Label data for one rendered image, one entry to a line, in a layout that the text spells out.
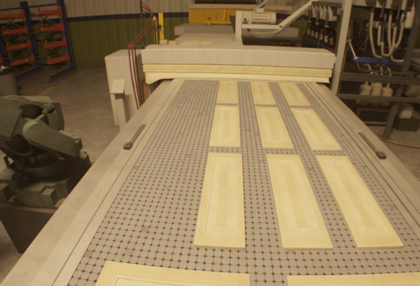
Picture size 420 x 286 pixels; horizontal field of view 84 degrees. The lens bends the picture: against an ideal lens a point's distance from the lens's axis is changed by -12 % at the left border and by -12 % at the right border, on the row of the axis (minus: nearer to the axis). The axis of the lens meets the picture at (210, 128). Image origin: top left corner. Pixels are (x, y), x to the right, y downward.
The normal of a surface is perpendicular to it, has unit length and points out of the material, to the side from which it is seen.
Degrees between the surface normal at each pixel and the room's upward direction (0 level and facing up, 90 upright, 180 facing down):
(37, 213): 90
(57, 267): 0
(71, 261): 0
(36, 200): 90
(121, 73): 90
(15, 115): 90
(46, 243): 0
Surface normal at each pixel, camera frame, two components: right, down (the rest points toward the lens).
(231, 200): 0.19, -0.87
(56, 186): 0.67, 0.33
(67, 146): 0.89, 0.20
